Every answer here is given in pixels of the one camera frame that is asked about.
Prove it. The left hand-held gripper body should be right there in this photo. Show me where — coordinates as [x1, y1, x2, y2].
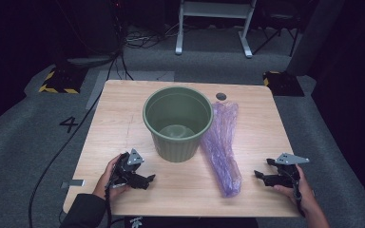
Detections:
[108, 147, 146, 189]

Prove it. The left hand-held gripper cable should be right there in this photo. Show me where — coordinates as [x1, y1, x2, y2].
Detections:
[104, 181, 114, 228]

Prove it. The hand-held gripper cable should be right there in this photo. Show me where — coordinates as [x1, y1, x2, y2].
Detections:
[104, 181, 114, 228]
[293, 175, 307, 219]

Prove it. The grey tape strip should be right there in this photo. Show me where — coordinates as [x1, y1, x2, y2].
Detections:
[60, 179, 86, 190]

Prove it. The long black floor cable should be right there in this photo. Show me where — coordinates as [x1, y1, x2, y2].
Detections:
[28, 53, 125, 228]

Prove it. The grey post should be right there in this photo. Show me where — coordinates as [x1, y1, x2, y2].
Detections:
[285, 0, 346, 77]

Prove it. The white metal stand frame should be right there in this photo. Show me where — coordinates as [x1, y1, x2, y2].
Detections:
[175, 0, 258, 59]

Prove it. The person's left hand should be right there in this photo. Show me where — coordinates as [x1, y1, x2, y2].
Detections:
[92, 154, 131, 201]

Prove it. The black tripod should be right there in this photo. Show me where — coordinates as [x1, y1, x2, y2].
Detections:
[251, 27, 300, 58]

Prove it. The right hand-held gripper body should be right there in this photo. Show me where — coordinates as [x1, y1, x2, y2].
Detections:
[274, 152, 311, 188]

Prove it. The purple plastic bag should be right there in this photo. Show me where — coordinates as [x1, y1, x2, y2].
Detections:
[200, 101, 243, 199]

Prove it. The black yellow striped base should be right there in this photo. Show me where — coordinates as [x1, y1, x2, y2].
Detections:
[262, 70, 306, 98]
[38, 66, 88, 95]

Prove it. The person's right hand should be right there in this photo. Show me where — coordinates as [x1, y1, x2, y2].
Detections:
[274, 164, 317, 217]

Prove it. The green plastic bin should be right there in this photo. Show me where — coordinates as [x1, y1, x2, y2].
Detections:
[142, 85, 215, 163]

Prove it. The bundle of floor cables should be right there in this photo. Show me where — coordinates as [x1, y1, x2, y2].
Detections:
[123, 29, 179, 50]

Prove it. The right hand-held gripper cable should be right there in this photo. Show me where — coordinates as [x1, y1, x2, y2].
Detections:
[293, 175, 307, 219]

